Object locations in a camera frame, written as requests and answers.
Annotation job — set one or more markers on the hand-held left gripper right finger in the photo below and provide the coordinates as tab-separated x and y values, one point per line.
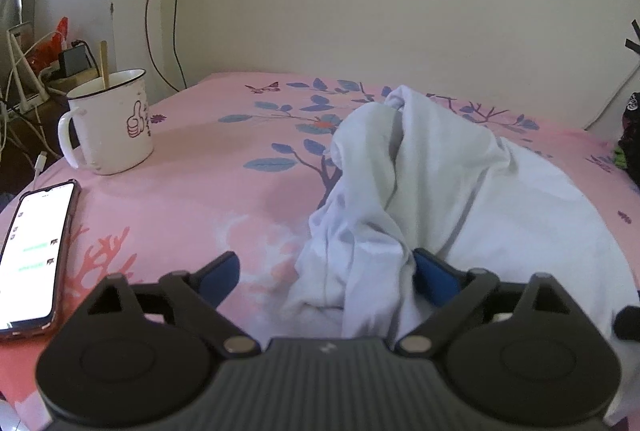
435	278

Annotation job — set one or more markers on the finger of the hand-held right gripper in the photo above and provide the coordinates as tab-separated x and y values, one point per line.
628	322

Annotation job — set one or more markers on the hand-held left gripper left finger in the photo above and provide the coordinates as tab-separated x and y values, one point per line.
222	273

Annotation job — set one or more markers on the white garment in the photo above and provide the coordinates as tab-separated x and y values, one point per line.
450	191

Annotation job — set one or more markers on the pink tree-print bed sheet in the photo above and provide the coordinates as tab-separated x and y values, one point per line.
200	191

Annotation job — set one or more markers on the green cloth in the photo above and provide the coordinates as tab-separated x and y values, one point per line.
620	157

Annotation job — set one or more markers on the white thumbs-up mug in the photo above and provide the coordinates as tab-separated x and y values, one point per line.
117	126

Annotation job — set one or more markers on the smartphone with lit screen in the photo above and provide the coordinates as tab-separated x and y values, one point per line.
32	256

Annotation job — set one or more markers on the black skull-print garment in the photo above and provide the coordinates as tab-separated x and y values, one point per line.
631	126

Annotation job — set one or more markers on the wooden stick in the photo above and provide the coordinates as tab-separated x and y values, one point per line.
104	63

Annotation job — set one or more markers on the black charger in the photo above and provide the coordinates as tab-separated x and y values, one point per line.
74	60

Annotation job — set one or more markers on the red plastic bag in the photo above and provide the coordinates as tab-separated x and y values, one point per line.
50	43

